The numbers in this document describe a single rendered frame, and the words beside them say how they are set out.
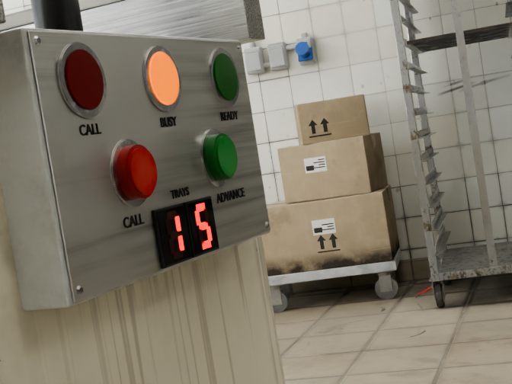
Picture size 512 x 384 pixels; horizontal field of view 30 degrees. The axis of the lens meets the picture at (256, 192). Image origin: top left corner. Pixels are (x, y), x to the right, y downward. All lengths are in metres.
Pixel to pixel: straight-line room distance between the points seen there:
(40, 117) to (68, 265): 0.07
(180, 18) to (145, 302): 0.23
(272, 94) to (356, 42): 0.48
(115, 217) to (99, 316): 0.06
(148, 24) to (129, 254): 0.26
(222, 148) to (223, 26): 0.13
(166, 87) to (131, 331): 0.15
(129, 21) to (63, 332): 0.30
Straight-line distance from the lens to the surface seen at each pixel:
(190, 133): 0.60
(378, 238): 4.12
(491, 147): 4.48
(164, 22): 0.73
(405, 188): 4.54
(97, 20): 0.76
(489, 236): 3.76
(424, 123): 4.34
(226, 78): 0.64
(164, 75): 0.58
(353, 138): 4.15
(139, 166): 0.52
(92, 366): 0.54
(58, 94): 0.49
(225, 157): 0.61
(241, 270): 0.70
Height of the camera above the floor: 0.77
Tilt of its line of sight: 3 degrees down
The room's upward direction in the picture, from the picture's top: 9 degrees counter-clockwise
